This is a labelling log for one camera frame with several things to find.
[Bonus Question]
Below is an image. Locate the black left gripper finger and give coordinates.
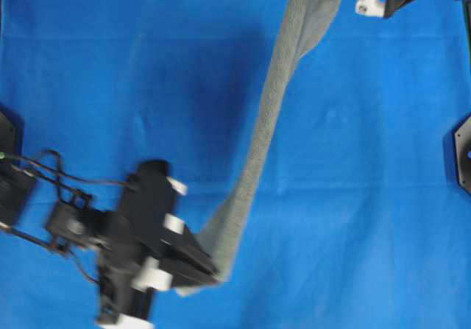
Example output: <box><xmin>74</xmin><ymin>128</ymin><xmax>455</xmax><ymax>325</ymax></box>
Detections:
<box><xmin>160</xmin><ymin>223</ymin><xmax>217</xmax><ymax>272</ymax></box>
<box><xmin>161</xmin><ymin>258</ymin><xmax>219</xmax><ymax>289</ymax></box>

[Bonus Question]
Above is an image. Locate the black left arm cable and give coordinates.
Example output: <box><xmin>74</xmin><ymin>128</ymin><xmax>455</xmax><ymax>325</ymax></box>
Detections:
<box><xmin>0</xmin><ymin>149</ymin><xmax>133</xmax><ymax>202</ymax></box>

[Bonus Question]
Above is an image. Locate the blue table cover cloth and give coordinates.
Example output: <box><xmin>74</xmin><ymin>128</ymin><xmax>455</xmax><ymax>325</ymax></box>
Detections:
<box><xmin>1</xmin><ymin>0</ymin><xmax>470</xmax><ymax>328</ymax></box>

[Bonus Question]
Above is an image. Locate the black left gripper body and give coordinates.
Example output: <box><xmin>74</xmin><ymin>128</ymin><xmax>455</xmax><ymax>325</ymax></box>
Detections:
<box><xmin>94</xmin><ymin>159</ymin><xmax>189</xmax><ymax>327</ymax></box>

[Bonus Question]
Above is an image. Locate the large grey terry towel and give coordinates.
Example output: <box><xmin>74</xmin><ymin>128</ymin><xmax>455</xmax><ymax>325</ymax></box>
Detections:
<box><xmin>196</xmin><ymin>0</ymin><xmax>341</xmax><ymax>286</ymax></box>

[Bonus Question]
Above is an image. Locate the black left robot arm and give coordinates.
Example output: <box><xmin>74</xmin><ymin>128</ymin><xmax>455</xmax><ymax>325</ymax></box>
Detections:
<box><xmin>38</xmin><ymin>160</ymin><xmax>218</xmax><ymax>328</ymax></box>

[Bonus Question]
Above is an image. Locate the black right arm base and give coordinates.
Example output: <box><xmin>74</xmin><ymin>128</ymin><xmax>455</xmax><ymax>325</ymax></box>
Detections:
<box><xmin>442</xmin><ymin>113</ymin><xmax>470</xmax><ymax>198</ymax></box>

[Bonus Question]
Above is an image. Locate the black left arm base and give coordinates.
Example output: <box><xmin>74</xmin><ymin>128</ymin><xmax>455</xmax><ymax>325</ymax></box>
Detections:
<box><xmin>0</xmin><ymin>105</ymin><xmax>24</xmax><ymax>155</ymax></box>

